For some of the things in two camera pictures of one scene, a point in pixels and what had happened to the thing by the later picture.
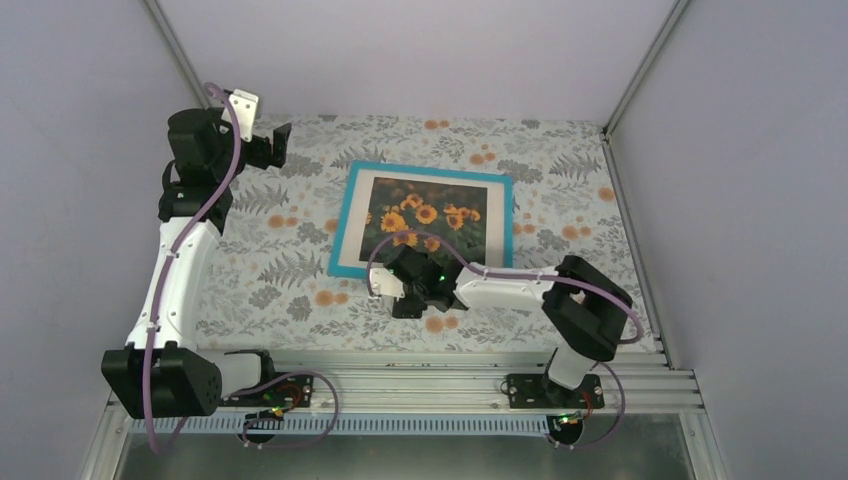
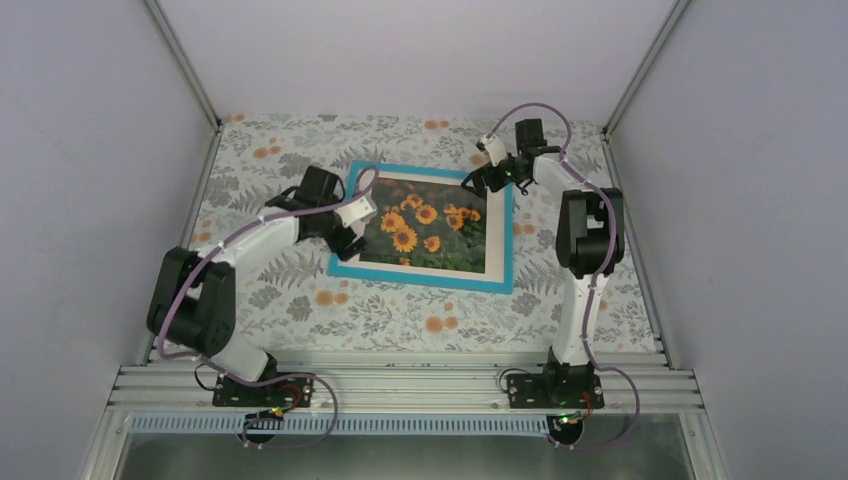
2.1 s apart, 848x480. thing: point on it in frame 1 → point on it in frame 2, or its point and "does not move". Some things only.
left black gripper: [262, 158] → [337, 244]
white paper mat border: [359, 205] does not move
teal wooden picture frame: [363, 165] does not move
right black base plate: [531, 391] does not move
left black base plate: [291, 391] does not move
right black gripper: [408, 309] → [478, 175]
